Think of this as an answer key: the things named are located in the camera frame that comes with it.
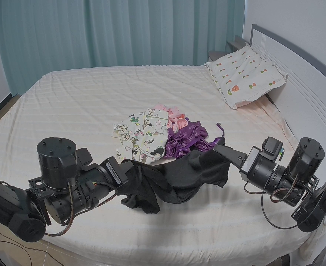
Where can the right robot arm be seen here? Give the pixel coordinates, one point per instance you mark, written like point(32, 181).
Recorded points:
point(307, 159)

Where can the white printed garment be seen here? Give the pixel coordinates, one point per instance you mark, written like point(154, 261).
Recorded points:
point(149, 137)

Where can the purple garment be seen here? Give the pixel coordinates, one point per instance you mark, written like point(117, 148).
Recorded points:
point(185, 137)

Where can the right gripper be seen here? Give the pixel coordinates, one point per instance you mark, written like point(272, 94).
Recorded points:
point(265, 173)

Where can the bed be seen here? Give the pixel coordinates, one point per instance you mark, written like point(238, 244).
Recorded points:
point(96, 107)

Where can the black T-shirt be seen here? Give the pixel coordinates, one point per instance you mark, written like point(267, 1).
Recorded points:
point(179, 176)

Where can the pink garment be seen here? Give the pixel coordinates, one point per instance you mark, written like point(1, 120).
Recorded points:
point(176, 120)

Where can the blue-green curtain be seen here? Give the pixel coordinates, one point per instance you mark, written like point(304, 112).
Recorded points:
point(96, 23)

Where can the grey bedside table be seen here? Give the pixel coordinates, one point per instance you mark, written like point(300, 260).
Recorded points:
point(218, 56)

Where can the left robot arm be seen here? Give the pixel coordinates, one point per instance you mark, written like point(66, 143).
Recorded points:
point(13, 209)

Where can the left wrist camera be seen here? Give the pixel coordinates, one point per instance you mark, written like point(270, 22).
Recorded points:
point(84, 156)

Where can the white printed pillow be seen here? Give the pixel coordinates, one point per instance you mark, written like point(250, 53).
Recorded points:
point(243, 73)

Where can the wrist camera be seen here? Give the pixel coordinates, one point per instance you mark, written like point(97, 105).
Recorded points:
point(272, 148)
point(84, 156)

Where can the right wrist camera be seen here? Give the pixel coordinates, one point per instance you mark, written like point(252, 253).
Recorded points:
point(272, 148)

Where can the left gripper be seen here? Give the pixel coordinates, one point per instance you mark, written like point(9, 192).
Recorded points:
point(104, 181)

